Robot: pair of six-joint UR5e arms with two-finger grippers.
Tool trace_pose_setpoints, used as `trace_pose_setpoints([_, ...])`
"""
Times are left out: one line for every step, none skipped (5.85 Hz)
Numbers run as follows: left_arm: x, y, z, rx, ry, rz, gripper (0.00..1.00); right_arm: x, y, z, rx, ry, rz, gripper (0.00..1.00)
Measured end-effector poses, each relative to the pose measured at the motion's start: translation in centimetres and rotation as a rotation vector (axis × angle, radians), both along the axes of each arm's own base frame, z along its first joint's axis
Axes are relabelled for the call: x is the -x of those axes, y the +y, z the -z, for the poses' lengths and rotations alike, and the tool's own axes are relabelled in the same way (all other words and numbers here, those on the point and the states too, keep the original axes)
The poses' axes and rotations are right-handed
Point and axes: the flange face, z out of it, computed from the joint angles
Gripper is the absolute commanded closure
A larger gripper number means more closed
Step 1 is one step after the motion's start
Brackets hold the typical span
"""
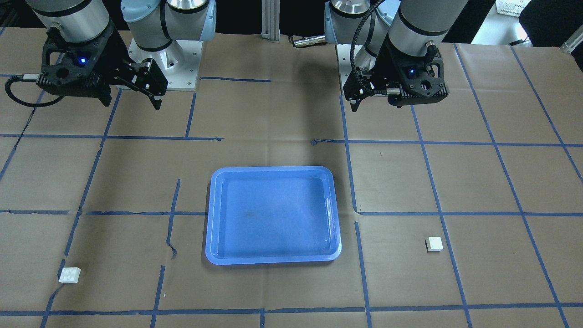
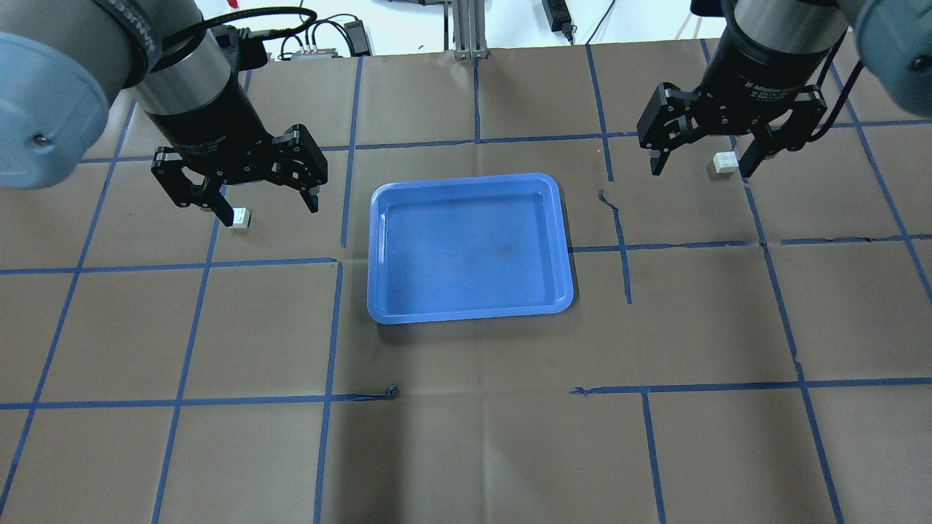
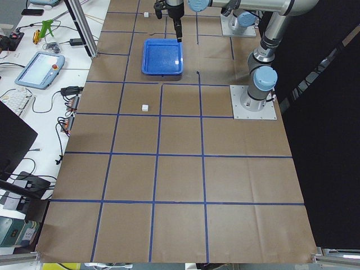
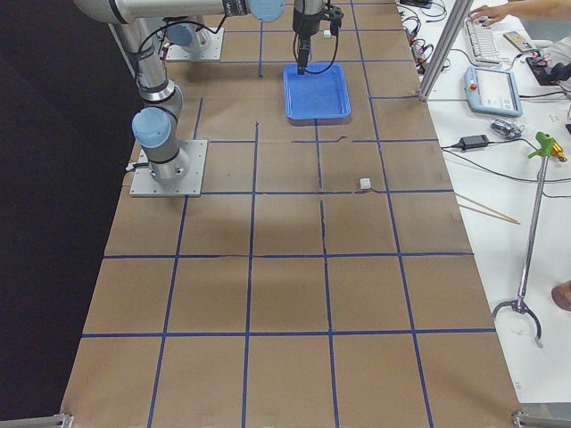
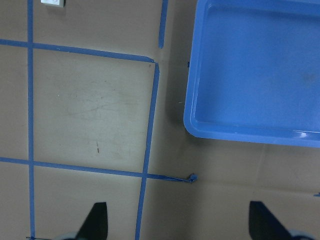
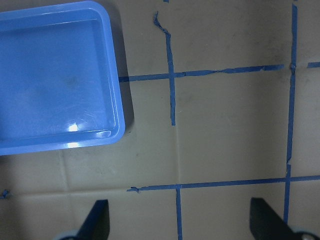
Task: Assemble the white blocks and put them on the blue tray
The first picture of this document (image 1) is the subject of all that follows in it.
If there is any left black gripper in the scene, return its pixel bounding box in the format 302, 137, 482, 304
344, 37, 449, 112

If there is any white basket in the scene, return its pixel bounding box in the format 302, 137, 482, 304
495, 0, 531, 17

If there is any metal cylinder connector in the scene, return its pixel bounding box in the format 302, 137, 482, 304
289, 35, 327, 49

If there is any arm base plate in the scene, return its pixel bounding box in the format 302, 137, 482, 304
117, 37, 204, 92
335, 44, 392, 96

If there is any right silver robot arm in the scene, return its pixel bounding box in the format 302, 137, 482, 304
20, 0, 216, 110

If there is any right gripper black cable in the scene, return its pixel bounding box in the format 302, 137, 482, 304
5, 74, 66, 108

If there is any white square block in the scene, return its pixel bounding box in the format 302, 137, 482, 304
425, 236, 444, 252

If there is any aluminium frame post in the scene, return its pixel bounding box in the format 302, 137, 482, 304
261, 0, 281, 43

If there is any white block with studs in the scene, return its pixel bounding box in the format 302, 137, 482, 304
58, 266, 82, 284

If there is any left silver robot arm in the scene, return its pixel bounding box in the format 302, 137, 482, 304
324, 0, 467, 112

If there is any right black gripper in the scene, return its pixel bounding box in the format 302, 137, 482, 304
36, 20, 168, 110

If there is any blue plastic tray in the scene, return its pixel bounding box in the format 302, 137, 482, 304
205, 166, 343, 266

